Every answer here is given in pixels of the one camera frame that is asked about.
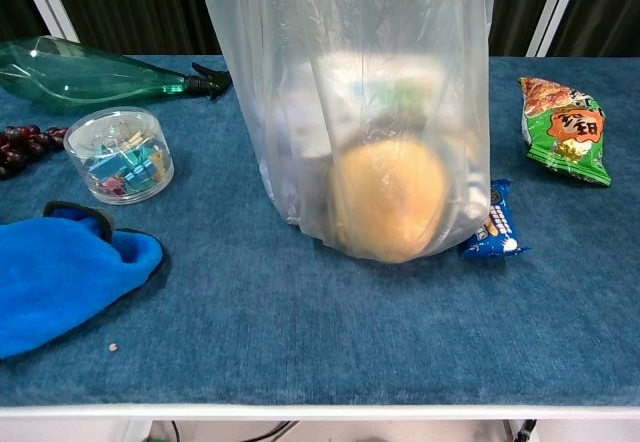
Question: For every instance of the translucent white plastic bag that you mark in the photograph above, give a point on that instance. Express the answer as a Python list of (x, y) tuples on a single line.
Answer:
[(280, 62)]

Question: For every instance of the white box inside bag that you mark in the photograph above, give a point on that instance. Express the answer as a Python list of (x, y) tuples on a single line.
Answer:
[(320, 107)]

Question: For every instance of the green chip snack bag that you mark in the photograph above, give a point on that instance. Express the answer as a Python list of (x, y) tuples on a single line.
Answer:
[(562, 129)]

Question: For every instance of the round yellow bread bun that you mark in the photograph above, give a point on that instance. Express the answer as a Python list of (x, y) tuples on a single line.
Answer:
[(390, 202)]

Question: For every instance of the blue velvet table cloth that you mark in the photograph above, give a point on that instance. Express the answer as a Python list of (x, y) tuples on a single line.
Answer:
[(300, 322)]

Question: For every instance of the blue cookie snack packet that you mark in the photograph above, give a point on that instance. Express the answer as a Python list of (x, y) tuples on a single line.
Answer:
[(497, 227)]

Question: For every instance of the clear round binder clip box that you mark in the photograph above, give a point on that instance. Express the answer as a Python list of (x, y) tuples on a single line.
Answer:
[(119, 154)]

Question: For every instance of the blue fleece cloth glove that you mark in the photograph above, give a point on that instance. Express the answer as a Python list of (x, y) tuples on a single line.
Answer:
[(55, 272)]

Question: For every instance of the green plastic spray bottle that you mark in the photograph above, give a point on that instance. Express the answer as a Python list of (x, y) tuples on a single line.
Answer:
[(75, 74)]

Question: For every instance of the bunch of dark red grapes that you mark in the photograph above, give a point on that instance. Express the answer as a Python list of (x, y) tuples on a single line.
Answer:
[(22, 147)]

